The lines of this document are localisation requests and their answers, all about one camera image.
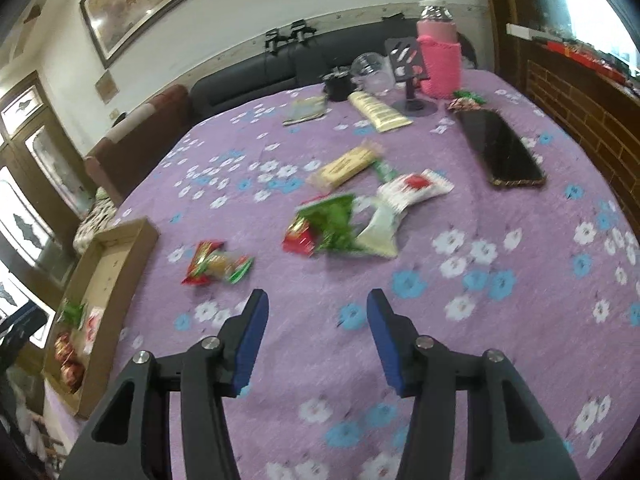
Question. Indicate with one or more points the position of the wooden glass door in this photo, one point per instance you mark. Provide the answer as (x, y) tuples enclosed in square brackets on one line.
[(30, 170)]

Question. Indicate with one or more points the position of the black smartphone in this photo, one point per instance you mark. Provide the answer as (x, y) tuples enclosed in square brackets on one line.
[(500, 150)]

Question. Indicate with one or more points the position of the red green yellow candy packet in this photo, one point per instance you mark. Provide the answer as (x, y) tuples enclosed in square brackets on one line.
[(217, 266)]

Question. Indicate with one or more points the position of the patterned brown blanket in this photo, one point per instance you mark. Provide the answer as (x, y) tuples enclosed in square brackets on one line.
[(95, 220)]

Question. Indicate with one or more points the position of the small white red packet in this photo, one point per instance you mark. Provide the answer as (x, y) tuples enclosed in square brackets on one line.
[(93, 330)]

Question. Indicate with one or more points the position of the cream cake snack packet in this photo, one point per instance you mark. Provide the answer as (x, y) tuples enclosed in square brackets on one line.
[(346, 166)]

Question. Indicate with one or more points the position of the wooden cabinet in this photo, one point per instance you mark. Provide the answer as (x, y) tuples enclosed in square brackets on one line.
[(575, 105)]

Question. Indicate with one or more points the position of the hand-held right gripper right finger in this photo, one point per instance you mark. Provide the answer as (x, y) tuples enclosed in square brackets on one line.
[(387, 347)]

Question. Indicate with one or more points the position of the white red snack packet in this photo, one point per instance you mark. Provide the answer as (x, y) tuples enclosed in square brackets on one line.
[(415, 191)]

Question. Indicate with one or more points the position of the red gold snack packet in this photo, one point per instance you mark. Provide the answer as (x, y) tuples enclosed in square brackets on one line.
[(64, 347), (72, 376)]

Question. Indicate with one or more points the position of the cream tube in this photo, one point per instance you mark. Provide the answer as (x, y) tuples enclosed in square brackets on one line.
[(380, 112)]

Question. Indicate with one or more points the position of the white green snack packet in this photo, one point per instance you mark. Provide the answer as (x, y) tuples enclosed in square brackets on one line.
[(380, 232)]

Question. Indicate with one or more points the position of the paper wall notice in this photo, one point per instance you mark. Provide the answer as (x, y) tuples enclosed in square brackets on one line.
[(107, 86)]

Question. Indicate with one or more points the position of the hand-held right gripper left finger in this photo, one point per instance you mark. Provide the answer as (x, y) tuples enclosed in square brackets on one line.
[(247, 347)]

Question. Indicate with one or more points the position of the small flat card packet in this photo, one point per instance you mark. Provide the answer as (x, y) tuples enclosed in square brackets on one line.
[(305, 110)]

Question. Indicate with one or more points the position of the small red snack packet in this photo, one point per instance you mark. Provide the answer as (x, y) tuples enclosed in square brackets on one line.
[(300, 240)]

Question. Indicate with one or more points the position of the shallow cardboard box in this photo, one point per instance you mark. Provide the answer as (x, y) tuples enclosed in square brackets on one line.
[(115, 270)]

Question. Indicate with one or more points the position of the large green snack packet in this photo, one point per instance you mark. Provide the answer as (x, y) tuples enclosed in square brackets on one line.
[(332, 220)]

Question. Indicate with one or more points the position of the black clamp device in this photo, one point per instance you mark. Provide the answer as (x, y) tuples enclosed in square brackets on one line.
[(300, 30), (272, 42)]

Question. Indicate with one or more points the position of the small green snack packet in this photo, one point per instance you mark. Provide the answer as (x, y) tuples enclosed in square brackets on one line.
[(72, 312)]

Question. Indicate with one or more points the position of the framed wall painting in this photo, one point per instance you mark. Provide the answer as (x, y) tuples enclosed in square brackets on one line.
[(135, 0)]

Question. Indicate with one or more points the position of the brown armchair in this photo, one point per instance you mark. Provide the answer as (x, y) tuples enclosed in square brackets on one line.
[(165, 110)]

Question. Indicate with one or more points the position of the black phone stand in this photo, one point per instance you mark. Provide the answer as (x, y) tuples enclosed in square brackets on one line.
[(407, 60)]

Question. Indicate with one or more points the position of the black leather sofa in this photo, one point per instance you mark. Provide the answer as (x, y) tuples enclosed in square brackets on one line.
[(250, 75)]

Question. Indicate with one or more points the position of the purple floral tablecloth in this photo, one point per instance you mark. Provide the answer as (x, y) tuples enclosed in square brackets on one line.
[(500, 310)]

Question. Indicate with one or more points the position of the green red candy wrapper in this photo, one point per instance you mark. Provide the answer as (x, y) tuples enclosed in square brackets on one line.
[(465, 100)]

